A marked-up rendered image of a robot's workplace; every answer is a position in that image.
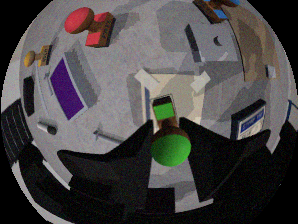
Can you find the red rubber stamp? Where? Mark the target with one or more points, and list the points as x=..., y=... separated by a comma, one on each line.
x=99, y=26

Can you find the yellow rubber stamp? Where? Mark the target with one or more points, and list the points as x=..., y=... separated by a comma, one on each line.
x=43, y=56

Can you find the purple ink pad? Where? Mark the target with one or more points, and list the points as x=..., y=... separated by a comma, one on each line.
x=69, y=89

